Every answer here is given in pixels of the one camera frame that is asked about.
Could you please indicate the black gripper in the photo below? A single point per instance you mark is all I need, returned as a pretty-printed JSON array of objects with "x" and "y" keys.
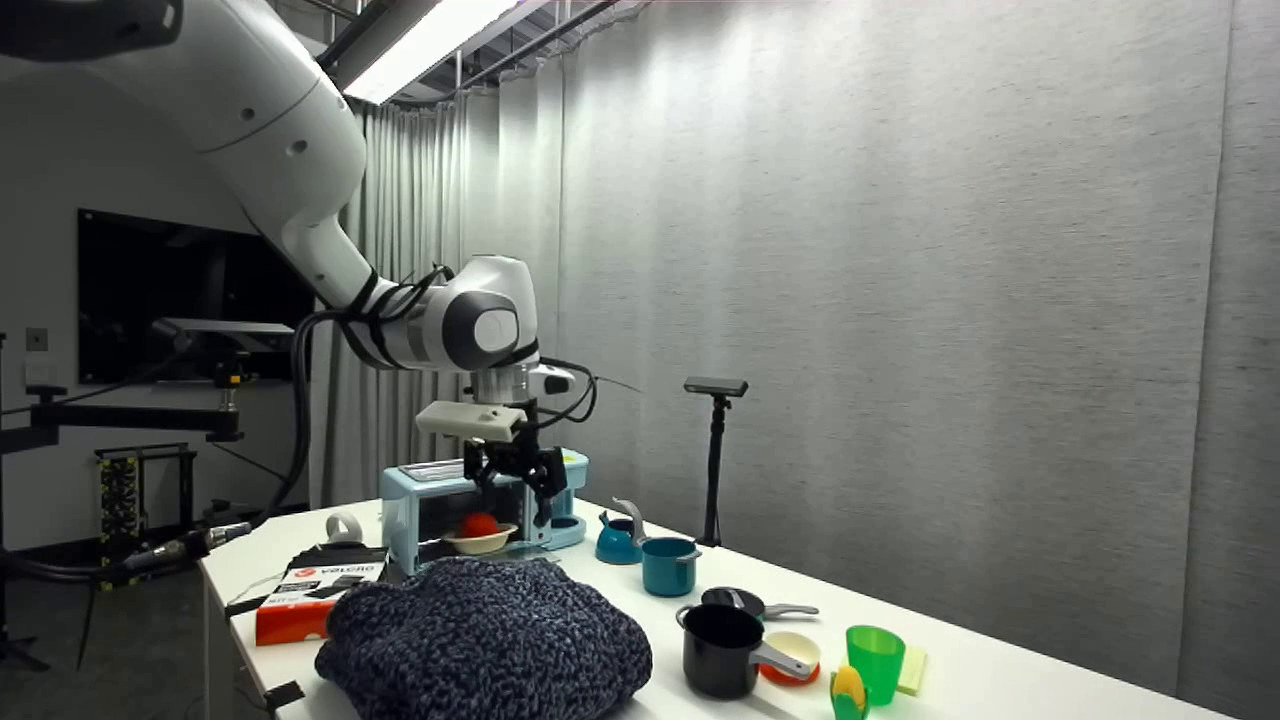
[{"x": 513, "y": 465}]

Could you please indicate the dark blue speckled fleece blanket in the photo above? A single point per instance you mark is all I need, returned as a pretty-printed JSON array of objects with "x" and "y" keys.
[{"x": 487, "y": 642}]

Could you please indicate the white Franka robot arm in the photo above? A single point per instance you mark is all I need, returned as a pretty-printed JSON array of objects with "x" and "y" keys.
[{"x": 266, "y": 120}]

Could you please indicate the white bowl with red food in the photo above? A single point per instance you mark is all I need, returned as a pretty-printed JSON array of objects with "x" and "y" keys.
[{"x": 481, "y": 543}]

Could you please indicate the light blue toy oven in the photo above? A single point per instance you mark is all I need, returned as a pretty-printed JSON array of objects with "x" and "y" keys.
[{"x": 426, "y": 505}]

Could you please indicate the teal cooking pot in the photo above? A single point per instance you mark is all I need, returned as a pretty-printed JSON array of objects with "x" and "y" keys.
[{"x": 670, "y": 564}]

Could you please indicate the white tape roll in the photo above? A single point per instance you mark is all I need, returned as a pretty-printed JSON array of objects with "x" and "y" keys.
[{"x": 344, "y": 529}]

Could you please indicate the red box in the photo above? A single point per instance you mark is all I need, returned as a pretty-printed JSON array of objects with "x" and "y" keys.
[{"x": 293, "y": 622}]

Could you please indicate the orange rimmed small dish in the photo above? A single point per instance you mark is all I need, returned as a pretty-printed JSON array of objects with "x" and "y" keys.
[{"x": 795, "y": 660}]

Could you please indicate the yellow green toy corn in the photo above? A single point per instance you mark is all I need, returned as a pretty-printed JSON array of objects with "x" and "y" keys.
[{"x": 846, "y": 697}]

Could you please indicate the green plastic cup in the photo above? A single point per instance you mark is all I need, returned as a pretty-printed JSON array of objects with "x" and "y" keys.
[{"x": 872, "y": 660}]

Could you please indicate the black boom stand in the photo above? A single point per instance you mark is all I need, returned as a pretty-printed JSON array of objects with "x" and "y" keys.
[{"x": 123, "y": 423}]

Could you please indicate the long ceiling light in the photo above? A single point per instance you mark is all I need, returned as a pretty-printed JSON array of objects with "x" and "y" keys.
[{"x": 426, "y": 46}]

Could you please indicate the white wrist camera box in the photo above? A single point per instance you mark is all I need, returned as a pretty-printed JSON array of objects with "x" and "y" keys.
[{"x": 470, "y": 423}]

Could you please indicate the black camera tripod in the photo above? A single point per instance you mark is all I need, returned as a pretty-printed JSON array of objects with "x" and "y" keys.
[{"x": 717, "y": 452}]

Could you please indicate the metal frame rack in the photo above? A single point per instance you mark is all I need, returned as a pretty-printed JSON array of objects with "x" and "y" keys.
[{"x": 142, "y": 498}]

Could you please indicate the dark wall window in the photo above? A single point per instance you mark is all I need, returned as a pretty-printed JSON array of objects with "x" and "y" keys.
[{"x": 173, "y": 302}]

